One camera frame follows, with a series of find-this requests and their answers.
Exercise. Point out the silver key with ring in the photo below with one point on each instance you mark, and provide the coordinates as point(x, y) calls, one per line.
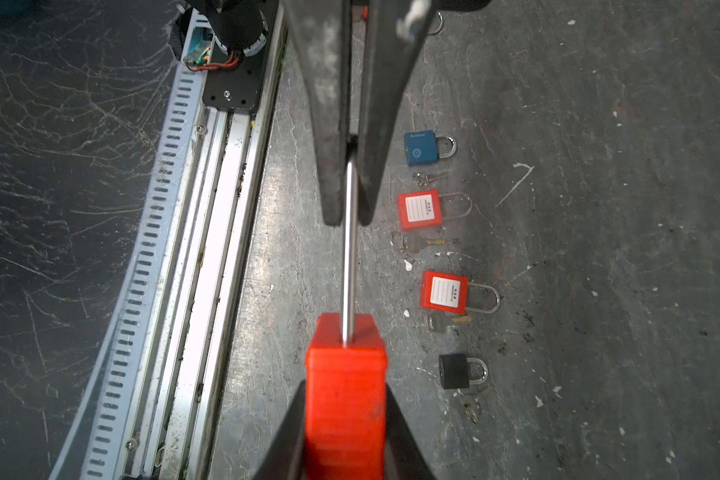
point(475, 405)

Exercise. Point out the aluminium rail front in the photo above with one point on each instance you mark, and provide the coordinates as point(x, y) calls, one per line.
point(150, 409)

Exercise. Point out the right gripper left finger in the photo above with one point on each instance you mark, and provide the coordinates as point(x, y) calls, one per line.
point(284, 459)

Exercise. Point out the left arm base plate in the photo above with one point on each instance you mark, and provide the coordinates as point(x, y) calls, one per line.
point(239, 89)

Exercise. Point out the blue padlock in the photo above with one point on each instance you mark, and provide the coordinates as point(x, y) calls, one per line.
point(427, 147)

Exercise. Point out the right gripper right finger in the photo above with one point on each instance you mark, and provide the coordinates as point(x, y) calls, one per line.
point(403, 459)

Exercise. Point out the red padlock long shackle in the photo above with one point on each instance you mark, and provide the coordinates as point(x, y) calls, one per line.
point(449, 293)

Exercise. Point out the grey headed key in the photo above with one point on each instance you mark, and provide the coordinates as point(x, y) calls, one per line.
point(439, 323)

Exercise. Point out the black padlock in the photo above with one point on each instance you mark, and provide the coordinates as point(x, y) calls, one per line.
point(458, 371)

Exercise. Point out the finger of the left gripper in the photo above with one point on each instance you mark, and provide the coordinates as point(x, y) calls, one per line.
point(321, 35)
point(395, 34)

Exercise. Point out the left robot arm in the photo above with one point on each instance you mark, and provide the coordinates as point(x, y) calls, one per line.
point(356, 58)

